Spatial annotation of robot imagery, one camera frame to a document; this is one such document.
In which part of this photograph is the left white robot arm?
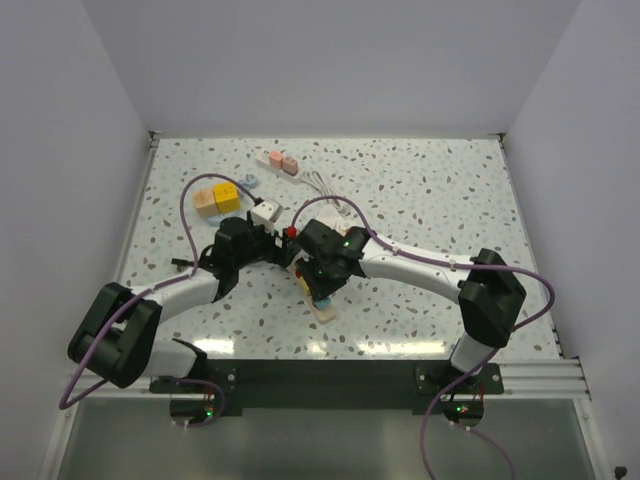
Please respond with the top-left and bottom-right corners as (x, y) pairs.
(67, 217), (300, 392)

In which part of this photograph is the purple cable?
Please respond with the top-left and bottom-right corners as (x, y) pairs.
(58, 172), (261, 411)
(290, 195), (557, 401)

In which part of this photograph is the beige cube socket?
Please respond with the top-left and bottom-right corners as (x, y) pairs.
(192, 188), (219, 219)

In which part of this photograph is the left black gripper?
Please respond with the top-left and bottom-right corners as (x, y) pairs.
(234, 209), (299, 270)

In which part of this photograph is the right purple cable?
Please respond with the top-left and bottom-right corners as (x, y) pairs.
(290, 195), (557, 401)

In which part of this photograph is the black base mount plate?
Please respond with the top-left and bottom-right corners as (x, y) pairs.
(150, 352), (504, 419)

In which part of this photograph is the light blue round base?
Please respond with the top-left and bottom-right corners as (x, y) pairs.
(206, 215), (225, 226)

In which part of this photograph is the wooden power strip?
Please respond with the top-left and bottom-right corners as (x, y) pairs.
(294, 268), (336, 324)

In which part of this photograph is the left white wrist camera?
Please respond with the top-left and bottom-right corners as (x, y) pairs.
(251, 199), (283, 233)

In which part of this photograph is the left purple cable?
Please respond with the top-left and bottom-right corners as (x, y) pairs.
(58, 172), (261, 411)

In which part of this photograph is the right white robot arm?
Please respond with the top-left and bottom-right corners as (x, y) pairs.
(294, 220), (526, 393)

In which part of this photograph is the white triangular power strip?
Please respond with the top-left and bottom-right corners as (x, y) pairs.
(315, 204), (349, 234)

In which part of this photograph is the yellow cube socket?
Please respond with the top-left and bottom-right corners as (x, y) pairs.
(212, 182), (241, 214)

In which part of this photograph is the teal plug adapter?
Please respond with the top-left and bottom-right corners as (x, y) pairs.
(315, 298), (331, 310)

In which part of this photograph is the pink plug adapter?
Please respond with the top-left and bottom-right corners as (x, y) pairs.
(268, 150), (284, 170)

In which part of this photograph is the brown-pink plug adapter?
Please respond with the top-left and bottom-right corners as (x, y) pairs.
(282, 156), (299, 176)

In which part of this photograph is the white coiled cord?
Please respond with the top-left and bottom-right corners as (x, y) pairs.
(299, 169), (349, 211)

